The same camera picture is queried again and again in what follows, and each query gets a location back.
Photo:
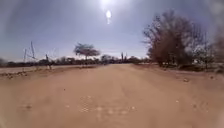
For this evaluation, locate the sandy brown dirt road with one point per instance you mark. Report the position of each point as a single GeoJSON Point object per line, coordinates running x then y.
{"type": "Point", "coordinates": [113, 93]}

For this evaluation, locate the flat-topped tree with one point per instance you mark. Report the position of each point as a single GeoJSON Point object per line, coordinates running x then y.
{"type": "Point", "coordinates": [86, 50]}

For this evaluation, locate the clump of bare trees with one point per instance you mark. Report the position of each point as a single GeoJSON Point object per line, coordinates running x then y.
{"type": "Point", "coordinates": [173, 43]}

